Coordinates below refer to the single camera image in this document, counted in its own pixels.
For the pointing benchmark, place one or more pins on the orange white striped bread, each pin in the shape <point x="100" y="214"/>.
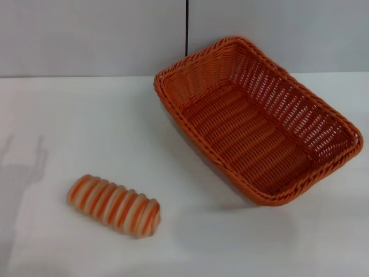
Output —
<point x="115" y="206"/>

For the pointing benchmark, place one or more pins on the orange woven plastic basket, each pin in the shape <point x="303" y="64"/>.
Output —
<point x="248" y="135"/>

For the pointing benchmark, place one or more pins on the dark vertical wall strip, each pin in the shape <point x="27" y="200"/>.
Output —
<point x="186" y="26"/>

